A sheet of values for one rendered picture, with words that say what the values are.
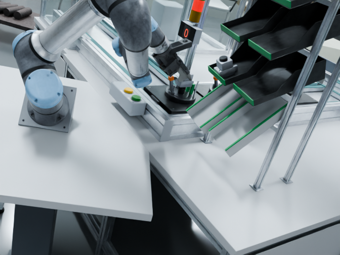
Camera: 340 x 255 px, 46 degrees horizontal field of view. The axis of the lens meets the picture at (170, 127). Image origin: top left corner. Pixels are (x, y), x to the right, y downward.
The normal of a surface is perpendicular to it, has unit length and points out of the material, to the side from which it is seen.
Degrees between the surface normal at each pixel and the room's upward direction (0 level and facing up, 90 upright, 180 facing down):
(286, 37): 25
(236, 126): 45
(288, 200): 0
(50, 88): 52
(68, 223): 0
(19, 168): 0
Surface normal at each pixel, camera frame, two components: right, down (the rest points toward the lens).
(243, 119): -0.47, -0.61
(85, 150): 0.24, -0.85
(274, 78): -0.16, -0.78
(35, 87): 0.26, -0.13
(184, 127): 0.52, 0.51
